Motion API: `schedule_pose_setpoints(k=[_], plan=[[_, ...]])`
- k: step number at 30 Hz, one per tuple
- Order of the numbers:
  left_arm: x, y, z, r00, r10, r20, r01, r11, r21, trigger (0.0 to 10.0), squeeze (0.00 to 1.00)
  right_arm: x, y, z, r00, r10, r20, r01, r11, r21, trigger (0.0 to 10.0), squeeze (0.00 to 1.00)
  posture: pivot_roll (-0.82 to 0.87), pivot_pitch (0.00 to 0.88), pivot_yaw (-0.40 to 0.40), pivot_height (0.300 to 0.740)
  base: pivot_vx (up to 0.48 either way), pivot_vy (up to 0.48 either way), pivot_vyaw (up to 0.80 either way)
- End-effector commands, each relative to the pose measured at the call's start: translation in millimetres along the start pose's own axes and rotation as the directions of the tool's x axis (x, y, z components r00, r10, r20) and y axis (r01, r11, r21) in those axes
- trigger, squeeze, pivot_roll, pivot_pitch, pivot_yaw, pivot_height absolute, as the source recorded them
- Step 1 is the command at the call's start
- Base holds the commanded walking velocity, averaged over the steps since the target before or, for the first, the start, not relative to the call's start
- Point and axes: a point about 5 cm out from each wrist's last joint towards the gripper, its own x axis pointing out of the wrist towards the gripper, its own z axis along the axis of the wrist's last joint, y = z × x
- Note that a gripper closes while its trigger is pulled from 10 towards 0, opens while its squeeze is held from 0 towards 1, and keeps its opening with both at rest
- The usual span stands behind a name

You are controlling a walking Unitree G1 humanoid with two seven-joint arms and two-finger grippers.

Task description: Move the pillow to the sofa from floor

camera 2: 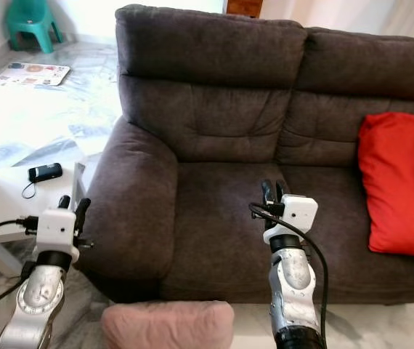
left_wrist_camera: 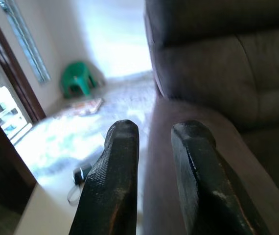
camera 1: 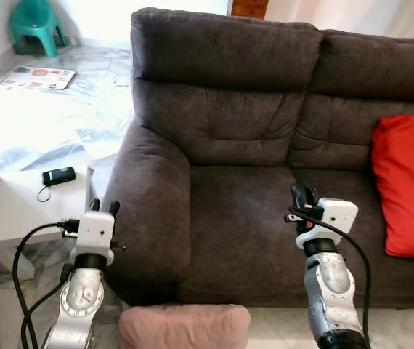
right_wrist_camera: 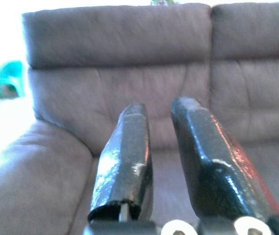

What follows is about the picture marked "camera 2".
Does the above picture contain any pink pillow with red lettering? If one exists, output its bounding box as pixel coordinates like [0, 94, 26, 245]
[102, 300, 235, 349]

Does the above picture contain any dark brown fabric sofa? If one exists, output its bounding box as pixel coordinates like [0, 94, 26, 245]
[76, 4, 414, 306]

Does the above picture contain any black handheld device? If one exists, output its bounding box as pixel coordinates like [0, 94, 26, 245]
[28, 163, 63, 183]

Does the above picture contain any white side table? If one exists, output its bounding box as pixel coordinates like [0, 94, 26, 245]
[0, 161, 88, 277]

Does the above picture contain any wooden cabinet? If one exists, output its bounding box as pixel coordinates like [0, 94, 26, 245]
[225, 0, 264, 18]

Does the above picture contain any green plastic chair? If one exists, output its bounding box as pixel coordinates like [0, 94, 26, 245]
[6, 0, 64, 55]

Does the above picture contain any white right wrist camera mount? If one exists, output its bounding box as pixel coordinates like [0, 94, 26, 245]
[263, 194, 318, 244]

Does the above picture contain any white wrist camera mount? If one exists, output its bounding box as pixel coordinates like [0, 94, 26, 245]
[263, 194, 318, 244]
[33, 207, 81, 257]

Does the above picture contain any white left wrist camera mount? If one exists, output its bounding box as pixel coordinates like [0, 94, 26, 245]
[33, 207, 81, 257]

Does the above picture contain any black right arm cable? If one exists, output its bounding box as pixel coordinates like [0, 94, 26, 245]
[249, 202, 330, 344]

